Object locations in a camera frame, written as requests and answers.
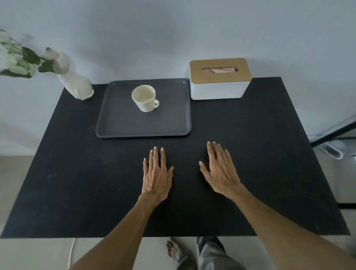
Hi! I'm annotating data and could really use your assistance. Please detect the person's left hand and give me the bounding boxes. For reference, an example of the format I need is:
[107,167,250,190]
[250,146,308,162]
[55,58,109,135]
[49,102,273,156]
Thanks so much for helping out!
[141,146,174,207]

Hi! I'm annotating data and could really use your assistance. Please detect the white tissue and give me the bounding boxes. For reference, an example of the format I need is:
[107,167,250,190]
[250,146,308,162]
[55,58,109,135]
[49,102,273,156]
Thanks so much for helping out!
[201,67,237,74]

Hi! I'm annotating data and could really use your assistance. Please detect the cream ceramic cup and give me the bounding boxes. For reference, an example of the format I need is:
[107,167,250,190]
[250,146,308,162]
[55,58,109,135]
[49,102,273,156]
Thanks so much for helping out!
[131,85,160,113]

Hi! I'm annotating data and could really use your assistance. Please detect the black metal frame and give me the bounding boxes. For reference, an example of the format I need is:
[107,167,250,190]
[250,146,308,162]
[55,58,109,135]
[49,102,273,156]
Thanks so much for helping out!
[310,120,356,148]

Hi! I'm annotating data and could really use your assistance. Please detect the white flowers with green leaves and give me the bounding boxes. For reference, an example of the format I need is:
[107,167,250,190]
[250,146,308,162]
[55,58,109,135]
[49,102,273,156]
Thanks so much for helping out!
[0,29,56,79]

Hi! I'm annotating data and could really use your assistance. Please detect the person's grey trousers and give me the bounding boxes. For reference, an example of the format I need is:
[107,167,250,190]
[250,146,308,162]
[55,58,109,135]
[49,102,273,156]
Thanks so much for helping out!
[176,236,247,270]

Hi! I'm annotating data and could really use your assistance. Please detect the white cat-shaped vase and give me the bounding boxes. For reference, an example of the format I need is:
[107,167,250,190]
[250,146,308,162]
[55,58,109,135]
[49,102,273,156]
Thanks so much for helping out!
[46,47,94,101]

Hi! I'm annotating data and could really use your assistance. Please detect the person's right hand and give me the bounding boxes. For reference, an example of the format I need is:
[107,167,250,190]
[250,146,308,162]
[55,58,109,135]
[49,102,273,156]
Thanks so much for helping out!
[199,141,249,200]

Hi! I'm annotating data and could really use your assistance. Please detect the person's left forearm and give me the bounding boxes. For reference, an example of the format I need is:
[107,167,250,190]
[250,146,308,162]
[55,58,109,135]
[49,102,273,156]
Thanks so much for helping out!
[69,194,160,270]

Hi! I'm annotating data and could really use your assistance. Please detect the person's bare foot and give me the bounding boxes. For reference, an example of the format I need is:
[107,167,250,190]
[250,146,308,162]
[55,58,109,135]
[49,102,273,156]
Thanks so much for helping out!
[166,240,182,262]

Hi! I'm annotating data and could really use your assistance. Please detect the white tissue box wooden lid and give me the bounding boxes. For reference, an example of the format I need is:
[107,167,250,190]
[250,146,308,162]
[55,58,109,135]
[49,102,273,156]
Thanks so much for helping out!
[189,57,253,101]

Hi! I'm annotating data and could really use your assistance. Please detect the white cable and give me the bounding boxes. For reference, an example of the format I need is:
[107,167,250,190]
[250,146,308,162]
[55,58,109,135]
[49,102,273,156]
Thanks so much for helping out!
[68,238,76,270]

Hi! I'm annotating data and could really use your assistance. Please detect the person's right forearm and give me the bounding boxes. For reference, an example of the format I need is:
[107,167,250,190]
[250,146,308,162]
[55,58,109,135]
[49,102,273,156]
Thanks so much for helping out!
[230,186,356,270]

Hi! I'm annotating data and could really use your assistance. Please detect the dark grey rectangular tray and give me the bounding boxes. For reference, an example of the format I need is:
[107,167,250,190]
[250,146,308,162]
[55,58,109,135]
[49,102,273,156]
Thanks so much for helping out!
[95,78,192,138]

